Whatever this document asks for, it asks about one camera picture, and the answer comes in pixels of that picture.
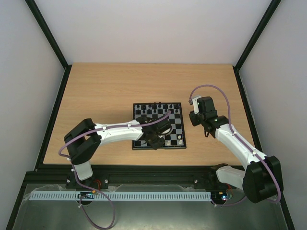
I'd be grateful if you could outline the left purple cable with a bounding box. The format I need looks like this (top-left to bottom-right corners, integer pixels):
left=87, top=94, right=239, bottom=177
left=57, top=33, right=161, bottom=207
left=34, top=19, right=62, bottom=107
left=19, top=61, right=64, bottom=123
left=59, top=110, right=172, bottom=229

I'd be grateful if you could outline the right black frame post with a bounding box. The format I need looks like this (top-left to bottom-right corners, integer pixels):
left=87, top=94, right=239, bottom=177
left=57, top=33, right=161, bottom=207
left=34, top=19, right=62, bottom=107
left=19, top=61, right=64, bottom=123
left=234, top=0, right=281, bottom=72

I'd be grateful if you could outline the left black frame post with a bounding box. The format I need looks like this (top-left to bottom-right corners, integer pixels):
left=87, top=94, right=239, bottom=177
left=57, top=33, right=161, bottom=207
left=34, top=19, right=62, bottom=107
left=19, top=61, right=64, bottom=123
left=24, top=0, right=71, bottom=70

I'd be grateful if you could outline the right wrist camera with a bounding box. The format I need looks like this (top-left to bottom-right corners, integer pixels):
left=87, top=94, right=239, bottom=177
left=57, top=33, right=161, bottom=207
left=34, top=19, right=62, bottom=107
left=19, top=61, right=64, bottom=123
left=189, top=95, right=201, bottom=114

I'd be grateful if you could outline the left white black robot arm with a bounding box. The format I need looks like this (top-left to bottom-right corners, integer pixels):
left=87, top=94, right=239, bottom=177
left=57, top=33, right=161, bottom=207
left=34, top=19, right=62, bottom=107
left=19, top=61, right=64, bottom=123
left=64, top=114, right=172, bottom=181

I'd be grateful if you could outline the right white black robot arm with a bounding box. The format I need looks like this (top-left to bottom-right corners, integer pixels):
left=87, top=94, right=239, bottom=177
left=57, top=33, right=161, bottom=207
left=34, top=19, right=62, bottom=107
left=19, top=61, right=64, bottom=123
left=189, top=96, right=283, bottom=203

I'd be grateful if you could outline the purple cable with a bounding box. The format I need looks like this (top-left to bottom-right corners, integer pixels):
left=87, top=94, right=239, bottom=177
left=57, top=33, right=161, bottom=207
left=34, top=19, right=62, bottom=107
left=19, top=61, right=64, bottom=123
left=59, top=110, right=172, bottom=229
left=188, top=84, right=282, bottom=207

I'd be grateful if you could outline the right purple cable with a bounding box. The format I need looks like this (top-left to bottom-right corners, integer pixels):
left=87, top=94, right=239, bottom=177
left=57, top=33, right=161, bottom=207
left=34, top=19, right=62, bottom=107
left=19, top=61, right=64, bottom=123
left=188, top=84, right=282, bottom=207

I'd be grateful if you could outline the black silver chess board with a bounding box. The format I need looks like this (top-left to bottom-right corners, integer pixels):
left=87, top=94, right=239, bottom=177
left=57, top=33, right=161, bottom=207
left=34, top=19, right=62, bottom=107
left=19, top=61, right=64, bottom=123
left=132, top=102, right=187, bottom=150

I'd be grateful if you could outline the black frame post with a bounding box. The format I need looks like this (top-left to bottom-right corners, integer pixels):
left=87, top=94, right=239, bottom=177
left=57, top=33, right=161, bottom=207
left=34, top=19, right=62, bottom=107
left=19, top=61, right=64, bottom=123
left=24, top=0, right=71, bottom=70
left=234, top=0, right=281, bottom=72

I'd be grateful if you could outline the black aluminium rail base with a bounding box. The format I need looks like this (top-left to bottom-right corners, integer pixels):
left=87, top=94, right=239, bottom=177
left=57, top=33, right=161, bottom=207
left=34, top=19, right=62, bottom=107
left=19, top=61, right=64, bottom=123
left=22, top=165, right=232, bottom=191

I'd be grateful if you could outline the white slotted cable duct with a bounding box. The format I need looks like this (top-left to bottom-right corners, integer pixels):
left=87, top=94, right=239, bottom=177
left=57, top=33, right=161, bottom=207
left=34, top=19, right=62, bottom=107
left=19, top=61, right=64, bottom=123
left=29, top=191, right=211, bottom=202

